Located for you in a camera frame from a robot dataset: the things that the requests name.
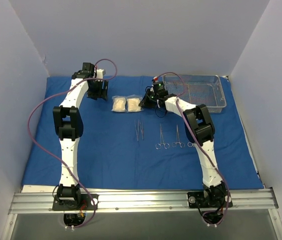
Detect steel scissors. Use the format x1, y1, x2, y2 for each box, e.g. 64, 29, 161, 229
172, 125, 185, 148

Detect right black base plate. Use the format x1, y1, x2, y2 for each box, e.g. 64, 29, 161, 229
187, 190, 227, 209

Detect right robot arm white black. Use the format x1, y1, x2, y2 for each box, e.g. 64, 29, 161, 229
139, 78, 231, 207

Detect aluminium front rail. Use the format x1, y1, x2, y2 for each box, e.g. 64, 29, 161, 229
9, 185, 278, 214

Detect white gauze pack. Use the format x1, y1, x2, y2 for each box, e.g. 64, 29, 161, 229
127, 95, 142, 113
112, 95, 127, 113

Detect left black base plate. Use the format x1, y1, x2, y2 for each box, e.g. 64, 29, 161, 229
52, 194, 99, 211

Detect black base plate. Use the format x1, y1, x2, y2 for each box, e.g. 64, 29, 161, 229
52, 194, 99, 211
187, 190, 227, 209

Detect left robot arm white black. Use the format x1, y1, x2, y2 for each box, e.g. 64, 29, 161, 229
52, 62, 108, 211

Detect black thin cable right wrist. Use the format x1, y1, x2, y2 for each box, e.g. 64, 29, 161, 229
144, 86, 168, 119

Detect blue surgical drape cloth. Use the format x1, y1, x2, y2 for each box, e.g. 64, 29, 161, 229
22, 76, 263, 190

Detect steel scalpel handle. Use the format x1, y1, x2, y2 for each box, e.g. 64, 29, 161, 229
135, 120, 140, 141

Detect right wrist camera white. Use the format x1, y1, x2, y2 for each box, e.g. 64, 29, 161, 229
152, 76, 159, 83

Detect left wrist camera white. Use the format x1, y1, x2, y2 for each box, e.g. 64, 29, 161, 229
96, 68, 106, 79

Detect metal mesh instrument tray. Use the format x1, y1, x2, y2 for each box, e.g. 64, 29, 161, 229
163, 74, 227, 114

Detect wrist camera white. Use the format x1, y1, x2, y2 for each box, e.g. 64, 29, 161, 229
152, 76, 159, 83
96, 68, 106, 79

